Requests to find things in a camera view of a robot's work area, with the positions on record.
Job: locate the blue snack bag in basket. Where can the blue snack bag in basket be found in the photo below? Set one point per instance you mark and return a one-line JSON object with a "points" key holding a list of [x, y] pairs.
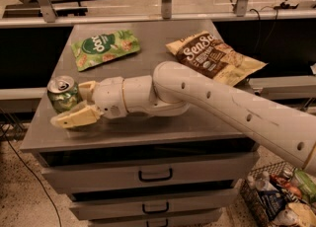
{"points": [[273, 202]]}

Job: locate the clear plastic bottle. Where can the clear plastic bottle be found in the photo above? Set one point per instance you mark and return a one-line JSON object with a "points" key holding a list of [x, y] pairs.
{"points": [[261, 182]]}

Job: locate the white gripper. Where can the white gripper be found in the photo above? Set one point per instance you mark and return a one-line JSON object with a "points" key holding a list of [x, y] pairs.
{"points": [[109, 98]]}

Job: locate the middle grey drawer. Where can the middle grey drawer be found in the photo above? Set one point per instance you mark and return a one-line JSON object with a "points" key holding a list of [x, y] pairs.
{"points": [[153, 205]]}

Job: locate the grey drawer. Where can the grey drawer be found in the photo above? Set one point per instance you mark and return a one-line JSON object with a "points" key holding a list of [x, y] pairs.
{"points": [[178, 219], [150, 173], [153, 205]]}

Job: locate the red snack bag in basket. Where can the red snack bag in basket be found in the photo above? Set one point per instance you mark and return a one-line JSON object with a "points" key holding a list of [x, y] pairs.
{"points": [[286, 185]]}

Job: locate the brown and cream chip bag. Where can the brown and cream chip bag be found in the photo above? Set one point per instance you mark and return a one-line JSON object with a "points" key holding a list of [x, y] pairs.
{"points": [[213, 58]]}

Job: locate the grey drawer cabinet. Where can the grey drawer cabinet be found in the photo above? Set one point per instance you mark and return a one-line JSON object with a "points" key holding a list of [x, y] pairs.
{"points": [[133, 138]]}

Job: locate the cream bag in basket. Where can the cream bag in basket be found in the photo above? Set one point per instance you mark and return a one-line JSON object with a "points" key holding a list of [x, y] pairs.
{"points": [[296, 215]]}

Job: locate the green soda can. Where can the green soda can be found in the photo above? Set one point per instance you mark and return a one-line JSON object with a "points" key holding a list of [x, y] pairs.
{"points": [[63, 93]]}

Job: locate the wire basket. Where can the wire basket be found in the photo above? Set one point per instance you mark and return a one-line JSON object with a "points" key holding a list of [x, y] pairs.
{"points": [[251, 196]]}

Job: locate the top grey drawer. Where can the top grey drawer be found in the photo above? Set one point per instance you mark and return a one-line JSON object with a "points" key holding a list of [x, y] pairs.
{"points": [[150, 173]]}

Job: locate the green bottle in basket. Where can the green bottle in basket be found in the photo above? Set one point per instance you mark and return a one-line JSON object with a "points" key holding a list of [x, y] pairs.
{"points": [[307, 187]]}

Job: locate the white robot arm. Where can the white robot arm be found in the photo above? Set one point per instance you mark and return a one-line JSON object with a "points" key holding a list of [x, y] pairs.
{"points": [[289, 133]]}

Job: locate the bottom grey drawer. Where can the bottom grey drawer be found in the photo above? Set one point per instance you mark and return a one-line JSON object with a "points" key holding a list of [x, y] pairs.
{"points": [[178, 219]]}

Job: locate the green snack bag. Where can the green snack bag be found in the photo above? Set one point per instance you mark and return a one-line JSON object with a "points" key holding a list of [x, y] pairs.
{"points": [[99, 49]]}

